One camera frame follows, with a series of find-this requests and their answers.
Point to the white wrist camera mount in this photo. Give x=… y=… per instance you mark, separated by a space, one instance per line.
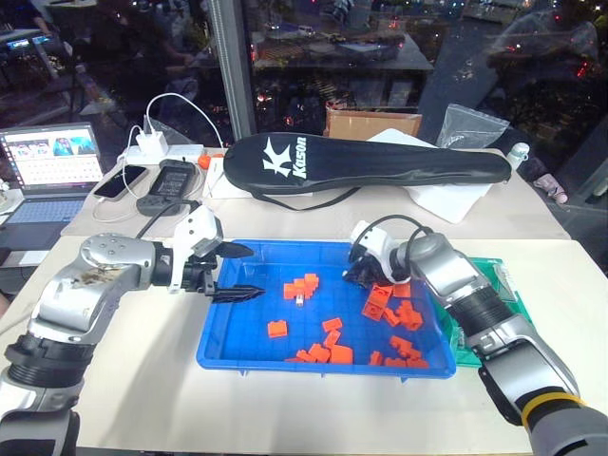
x=377 y=244
x=202 y=228

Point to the orange toy brick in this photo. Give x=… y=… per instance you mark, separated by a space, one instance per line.
x=291 y=290
x=416 y=360
x=278 y=329
x=342 y=355
x=299 y=356
x=402 y=290
x=376 y=358
x=318 y=352
x=332 y=324
x=400 y=343
x=393 y=316
x=394 y=362
x=309 y=282
x=411 y=316
x=333 y=338

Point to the open laptop computer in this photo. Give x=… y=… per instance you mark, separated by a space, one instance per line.
x=47 y=161

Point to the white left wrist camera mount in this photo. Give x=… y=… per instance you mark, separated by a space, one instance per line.
x=202 y=228

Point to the white bottle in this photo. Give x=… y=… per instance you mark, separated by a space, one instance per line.
x=518 y=154

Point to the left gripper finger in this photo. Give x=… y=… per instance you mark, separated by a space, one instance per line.
x=237 y=294
x=237 y=250

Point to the black handheld controller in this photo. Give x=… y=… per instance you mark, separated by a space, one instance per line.
x=173 y=182

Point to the clear plastic zip bag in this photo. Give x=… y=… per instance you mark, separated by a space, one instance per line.
x=470 y=124

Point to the green plastic bin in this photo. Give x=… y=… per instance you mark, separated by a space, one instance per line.
x=499 y=275

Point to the flat white box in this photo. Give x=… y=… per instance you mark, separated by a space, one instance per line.
x=214 y=183

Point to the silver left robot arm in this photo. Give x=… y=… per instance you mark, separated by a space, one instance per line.
x=109 y=266

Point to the white wall charger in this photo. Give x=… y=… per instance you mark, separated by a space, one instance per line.
x=152 y=140

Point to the small orange object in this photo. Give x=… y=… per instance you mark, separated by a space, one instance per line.
x=204 y=161

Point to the white power strip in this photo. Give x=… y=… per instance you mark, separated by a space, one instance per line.
x=166 y=153

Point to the brown cardboard box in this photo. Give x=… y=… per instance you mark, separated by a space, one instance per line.
x=370 y=124

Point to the small white toy piece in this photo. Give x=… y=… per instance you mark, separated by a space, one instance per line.
x=299 y=300

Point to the grey window frame post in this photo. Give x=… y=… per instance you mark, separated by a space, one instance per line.
x=233 y=71

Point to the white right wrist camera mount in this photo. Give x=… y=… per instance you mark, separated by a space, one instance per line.
x=377 y=244

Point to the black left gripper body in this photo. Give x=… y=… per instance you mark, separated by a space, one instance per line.
x=195 y=276

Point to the white paper under laptop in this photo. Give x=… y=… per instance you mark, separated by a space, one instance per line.
x=28 y=259

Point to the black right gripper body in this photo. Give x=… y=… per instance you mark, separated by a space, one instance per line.
x=368 y=268

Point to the large orange toy plate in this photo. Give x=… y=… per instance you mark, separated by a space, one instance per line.
x=377 y=301

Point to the black smartphone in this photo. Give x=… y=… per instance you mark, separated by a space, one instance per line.
x=119 y=181

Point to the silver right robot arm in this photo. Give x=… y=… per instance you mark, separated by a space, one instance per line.
x=475 y=294

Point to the black Kason racket bag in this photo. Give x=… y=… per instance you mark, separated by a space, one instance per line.
x=366 y=164

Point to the black power plug adapter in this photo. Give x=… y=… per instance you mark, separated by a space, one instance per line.
x=152 y=204

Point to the blue plastic bin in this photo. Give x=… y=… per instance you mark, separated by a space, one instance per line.
x=247 y=332

